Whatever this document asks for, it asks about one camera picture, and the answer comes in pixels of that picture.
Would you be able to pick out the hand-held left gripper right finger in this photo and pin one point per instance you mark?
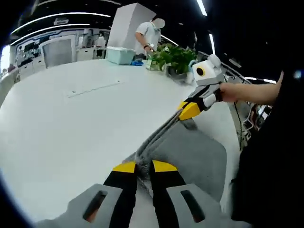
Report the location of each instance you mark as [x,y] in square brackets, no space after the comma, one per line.
[168,194]

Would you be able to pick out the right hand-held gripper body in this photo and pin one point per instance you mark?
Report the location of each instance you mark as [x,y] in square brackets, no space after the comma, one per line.
[210,71]

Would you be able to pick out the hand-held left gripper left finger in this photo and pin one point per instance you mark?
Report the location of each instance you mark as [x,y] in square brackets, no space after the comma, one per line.
[121,194]

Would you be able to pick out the grey towel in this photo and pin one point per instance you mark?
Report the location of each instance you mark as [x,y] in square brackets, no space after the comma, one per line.
[190,156]

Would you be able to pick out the person's right hand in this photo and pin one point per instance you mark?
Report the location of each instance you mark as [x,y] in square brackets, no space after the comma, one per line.
[230,92]

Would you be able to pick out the white blue container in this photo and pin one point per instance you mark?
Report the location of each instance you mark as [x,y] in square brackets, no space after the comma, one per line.
[191,71]

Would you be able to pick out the green potted plant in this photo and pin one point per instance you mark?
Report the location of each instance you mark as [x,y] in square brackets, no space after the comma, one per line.
[177,57]

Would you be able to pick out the pale green carton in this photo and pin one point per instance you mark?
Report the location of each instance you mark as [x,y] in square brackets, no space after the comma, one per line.
[150,63]

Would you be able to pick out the blue tray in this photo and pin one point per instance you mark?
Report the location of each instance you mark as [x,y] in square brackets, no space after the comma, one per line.
[137,63]

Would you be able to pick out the white table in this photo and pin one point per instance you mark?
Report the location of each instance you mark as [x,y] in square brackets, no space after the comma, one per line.
[71,130]

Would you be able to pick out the pale green storage box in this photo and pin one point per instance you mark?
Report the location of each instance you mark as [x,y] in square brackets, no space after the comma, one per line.
[120,55]

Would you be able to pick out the person's dark clothing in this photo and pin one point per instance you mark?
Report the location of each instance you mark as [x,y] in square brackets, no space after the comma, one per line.
[273,166]

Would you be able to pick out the white display kiosk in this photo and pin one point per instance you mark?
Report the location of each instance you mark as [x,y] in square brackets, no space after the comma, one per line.
[58,52]

